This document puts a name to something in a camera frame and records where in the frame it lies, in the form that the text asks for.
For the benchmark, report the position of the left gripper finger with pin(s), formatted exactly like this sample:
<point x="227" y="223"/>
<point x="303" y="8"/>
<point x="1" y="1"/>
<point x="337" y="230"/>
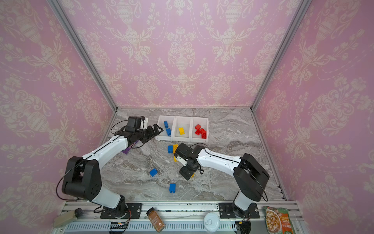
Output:
<point x="157" y="131"/>
<point x="155" y="126"/>

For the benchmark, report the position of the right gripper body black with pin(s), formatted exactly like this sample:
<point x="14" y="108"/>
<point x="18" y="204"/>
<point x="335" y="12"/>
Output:
<point x="187" y="170"/>

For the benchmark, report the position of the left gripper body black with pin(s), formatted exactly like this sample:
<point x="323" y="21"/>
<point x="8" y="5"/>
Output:
<point x="143" y="134"/>

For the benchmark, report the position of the white three-compartment bin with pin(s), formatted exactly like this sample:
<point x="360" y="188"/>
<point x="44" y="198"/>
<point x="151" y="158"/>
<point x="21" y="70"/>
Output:
<point x="184" y="129"/>

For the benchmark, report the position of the blue lego bottom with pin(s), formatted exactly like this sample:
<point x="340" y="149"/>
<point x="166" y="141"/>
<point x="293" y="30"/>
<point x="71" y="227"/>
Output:
<point x="172" y="188"/>

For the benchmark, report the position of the red long lego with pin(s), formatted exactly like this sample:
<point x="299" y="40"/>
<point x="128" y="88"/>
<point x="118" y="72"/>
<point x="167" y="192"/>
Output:
<point x="203" y="134"/>

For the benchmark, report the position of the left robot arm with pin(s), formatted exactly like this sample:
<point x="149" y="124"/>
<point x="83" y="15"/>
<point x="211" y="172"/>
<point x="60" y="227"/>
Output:
<point x="82" y="178"/>

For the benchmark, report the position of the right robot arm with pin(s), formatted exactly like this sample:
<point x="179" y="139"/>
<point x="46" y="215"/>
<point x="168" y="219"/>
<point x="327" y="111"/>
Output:
<point x="249" y="175"/>

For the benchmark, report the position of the purple snack bag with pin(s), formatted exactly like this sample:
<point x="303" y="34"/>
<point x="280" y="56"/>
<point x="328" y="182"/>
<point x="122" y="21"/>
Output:
<point x="126" y="151"/>

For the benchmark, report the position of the white round lid cup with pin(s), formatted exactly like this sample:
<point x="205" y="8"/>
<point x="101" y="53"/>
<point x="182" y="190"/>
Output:
<point x="211" y="222"/>

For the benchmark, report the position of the brown spice jar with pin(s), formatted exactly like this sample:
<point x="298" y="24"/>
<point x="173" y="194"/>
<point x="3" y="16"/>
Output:
<point x="155" y="219"/>

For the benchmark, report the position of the small circuit board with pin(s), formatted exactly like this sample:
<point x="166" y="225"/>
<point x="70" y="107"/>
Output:
<point x="118" y="226"/>

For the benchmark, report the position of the green noodle packet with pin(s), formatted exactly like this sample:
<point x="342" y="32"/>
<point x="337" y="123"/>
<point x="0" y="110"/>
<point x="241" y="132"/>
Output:
<point x="278" y="221"/>

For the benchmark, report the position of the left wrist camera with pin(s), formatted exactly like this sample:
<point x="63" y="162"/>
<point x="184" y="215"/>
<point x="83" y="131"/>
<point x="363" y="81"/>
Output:
<point x="144" y="122"/>

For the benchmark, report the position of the aluminium front rail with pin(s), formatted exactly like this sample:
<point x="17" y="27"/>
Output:
<point x="179" y="217"/>

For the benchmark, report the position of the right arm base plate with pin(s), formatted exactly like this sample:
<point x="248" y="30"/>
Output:
<point x="231" y="211"/>

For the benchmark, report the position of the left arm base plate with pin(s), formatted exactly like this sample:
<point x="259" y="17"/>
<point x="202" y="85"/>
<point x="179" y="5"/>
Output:
<point x="130" y="210"/>

